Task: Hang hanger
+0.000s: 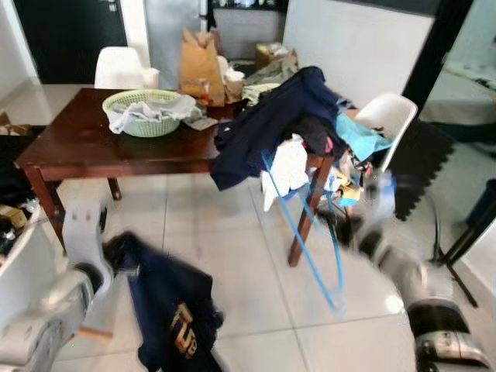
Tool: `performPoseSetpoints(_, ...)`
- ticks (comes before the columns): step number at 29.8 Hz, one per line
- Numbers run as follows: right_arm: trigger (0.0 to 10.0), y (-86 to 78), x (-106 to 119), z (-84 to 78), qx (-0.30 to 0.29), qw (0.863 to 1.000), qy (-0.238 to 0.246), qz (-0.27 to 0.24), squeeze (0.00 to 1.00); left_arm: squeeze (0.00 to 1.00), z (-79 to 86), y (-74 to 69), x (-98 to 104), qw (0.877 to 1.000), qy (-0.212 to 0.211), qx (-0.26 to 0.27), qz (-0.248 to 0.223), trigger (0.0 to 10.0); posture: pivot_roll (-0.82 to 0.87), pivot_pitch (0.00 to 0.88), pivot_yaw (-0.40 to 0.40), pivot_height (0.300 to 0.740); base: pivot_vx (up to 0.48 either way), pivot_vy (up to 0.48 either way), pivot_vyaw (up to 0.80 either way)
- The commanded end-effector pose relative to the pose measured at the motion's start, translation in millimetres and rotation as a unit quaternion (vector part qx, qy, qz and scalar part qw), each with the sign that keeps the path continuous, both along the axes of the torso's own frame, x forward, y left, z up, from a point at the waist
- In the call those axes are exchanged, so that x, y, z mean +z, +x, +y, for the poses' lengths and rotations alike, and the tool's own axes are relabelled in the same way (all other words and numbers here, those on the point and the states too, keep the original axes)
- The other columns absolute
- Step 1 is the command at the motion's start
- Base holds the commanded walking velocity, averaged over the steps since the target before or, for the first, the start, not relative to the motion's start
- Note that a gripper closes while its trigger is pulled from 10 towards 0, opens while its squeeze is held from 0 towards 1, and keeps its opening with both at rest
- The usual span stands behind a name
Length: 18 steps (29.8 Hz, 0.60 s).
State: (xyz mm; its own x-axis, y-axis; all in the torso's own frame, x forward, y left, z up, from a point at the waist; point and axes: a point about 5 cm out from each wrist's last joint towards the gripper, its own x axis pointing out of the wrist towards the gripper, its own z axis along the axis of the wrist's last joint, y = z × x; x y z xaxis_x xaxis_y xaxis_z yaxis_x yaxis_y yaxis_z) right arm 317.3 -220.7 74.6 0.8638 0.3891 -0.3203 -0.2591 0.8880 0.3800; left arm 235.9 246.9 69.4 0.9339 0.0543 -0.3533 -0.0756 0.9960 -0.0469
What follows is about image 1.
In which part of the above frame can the green plastic basket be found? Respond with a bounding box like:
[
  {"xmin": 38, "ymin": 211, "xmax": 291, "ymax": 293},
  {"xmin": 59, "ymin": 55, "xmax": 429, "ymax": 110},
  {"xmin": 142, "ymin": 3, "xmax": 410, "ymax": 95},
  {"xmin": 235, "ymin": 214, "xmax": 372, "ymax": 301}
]
[{"xmin": 102, "ymin": 89, "xmax": 184, "ymax": 140}]

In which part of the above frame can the large navy garment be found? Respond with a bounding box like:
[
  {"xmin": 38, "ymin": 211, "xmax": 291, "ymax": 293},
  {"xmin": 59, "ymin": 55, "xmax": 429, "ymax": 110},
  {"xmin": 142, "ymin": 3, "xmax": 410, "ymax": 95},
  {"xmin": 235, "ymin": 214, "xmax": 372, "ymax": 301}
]
[{"xmin": 209, "ymin": 66, "xmax": 350, "ymax": 191}]

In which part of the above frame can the white crumpled cloth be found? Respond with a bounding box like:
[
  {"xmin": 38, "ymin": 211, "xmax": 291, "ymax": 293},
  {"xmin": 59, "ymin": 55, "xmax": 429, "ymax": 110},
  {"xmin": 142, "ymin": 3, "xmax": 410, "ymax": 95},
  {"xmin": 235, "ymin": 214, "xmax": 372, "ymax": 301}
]
[{"xmin": 107, "ymin": 95, "xmax": 204, "ymax": 134}]

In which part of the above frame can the navy garment with logo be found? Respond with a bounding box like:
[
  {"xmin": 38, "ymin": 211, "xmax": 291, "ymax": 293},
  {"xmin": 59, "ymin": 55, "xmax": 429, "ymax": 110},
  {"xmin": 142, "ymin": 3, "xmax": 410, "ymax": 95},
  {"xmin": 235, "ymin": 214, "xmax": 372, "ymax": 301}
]
[{"xmin": 105, "ymin": 230, "xmax": 226, "ymax": 372}]

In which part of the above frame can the black tripod stand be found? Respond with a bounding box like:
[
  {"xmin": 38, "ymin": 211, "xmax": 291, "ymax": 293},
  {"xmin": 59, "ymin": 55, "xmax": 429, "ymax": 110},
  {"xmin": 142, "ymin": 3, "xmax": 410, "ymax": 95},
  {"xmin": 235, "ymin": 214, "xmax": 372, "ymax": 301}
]
[{"xmin": 429, "ymin": 194, "xmax": 496, "ymax": 308}]

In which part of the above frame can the olive green cloth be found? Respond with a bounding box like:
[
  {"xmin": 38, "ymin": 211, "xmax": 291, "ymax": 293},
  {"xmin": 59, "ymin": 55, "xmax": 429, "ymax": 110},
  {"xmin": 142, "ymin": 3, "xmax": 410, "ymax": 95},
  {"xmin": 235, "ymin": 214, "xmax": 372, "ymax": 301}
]
[{"xmin": 243, "ymin": 57, "xmax": 301, "ymax": 104}]

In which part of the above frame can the black door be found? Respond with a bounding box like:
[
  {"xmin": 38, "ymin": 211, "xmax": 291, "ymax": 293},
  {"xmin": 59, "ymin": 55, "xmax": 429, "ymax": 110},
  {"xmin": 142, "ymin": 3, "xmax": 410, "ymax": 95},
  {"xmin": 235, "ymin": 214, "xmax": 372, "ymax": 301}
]
[{"xmin": 14, "ymin": 0, "xmax": 129, "ymax": 86}]

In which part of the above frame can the brown paper bag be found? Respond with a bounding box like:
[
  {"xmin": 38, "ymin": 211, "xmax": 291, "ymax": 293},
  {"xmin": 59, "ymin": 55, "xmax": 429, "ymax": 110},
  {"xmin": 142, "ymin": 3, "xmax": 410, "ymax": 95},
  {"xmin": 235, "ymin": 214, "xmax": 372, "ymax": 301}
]
[{"xmin": 178, "ymin": 29, "xmax": 226, "ymax": 107}]

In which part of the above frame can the blue plastic hanger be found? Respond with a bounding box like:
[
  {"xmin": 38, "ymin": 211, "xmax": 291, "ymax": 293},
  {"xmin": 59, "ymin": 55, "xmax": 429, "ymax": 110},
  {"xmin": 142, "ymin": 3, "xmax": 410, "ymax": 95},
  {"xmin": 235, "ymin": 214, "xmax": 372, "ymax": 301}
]
[{"xmin": 260, "ymin": 150, "xmax": 347, "ymax": 312}]

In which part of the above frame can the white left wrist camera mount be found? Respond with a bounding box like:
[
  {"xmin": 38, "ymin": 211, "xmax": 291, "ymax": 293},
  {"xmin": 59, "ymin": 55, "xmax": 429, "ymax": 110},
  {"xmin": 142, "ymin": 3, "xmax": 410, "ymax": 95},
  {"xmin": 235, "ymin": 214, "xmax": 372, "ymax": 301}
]
[{"xmin": 62, "ymin": 199, "xmax": 110, "ymax": 295}]

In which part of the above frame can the dark brown wooden table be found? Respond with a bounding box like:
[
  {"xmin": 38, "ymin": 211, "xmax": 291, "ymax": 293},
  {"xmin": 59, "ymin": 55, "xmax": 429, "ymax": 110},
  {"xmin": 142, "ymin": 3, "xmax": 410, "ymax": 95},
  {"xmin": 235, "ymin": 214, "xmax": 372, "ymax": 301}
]
[{"xmin": 14, "ymin": 84, "xmax": 343, "ymax": 268}]

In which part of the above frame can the white plastic chair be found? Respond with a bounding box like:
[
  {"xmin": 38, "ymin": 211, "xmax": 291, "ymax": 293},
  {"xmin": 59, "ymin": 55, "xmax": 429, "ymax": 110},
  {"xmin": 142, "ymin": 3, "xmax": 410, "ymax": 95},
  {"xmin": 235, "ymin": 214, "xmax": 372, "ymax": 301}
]
[
  {"xmin": 94, "ymin": 46, "xmax": 160, "ymax": 91},
  {"xmin": 353, "ymin": 93, "xmax": 419, "ymax": 177}
]

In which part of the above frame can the teal cloth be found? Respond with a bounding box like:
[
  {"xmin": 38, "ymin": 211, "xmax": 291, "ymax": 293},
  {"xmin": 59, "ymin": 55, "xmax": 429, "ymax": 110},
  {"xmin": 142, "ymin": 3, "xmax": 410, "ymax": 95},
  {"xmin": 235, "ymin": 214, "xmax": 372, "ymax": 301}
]
[{"xmin": 335, "ymin": 112, "xmax": 393, "ymax": 164}]

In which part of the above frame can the white hanging cloth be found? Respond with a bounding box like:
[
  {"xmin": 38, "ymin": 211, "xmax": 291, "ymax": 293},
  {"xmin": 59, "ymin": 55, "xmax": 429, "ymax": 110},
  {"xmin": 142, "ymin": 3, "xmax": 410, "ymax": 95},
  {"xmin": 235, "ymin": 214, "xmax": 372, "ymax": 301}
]
[{"xmin": 260, "ymin": 135, "xmax": 312, "ymax": 212}]

